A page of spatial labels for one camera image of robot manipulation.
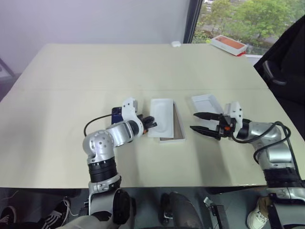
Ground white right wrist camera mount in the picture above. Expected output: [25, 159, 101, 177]
[223, 101, 244, 132]

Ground black and red shoe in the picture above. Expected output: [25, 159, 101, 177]
[0, 206, 18, 225]

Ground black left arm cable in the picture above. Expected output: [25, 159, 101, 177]
[83, 114, 113, 137]

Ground white phone box base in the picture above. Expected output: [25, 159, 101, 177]
[158, 100, 187, 144]

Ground orange and white phone box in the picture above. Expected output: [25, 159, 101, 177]
[209, 34, 249, 57]

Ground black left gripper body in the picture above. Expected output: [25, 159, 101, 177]
[137, 114, 148, 137]

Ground dark window frame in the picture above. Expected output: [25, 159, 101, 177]
[183, 0, 203, 44]

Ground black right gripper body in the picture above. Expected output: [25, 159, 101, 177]
[215, 114, 237, 141]

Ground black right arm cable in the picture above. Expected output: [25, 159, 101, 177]
[229, 121, 302, 182]

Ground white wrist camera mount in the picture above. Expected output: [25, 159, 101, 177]
[223, 101, 244, 132]
[121, 96, 139, 125]

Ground black sneaker white stripes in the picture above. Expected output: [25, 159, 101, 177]
[43, 199, 72, 225]

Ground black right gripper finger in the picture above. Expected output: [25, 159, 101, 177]
[193, 112, 222, 121]
[189, 125, 219, 140]

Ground dark blue smartphone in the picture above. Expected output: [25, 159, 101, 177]
[111, 107, 123, 125]

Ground white moulded tray insert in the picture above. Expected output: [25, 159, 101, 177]
[147, 98, 177, 138]

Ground tan trouser leg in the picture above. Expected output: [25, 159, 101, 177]
[258, 196, 272, 211]

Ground black metal bracket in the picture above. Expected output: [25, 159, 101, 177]
[203, 196, 230, 229]

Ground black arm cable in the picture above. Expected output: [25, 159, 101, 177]
[83, 114, 113, 137]
[229, 121, 302, 182]

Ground black office chair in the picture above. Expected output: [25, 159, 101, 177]
[253, 17, 305, 145]

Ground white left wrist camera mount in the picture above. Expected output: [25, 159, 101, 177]
[121, 96, 139, 125]

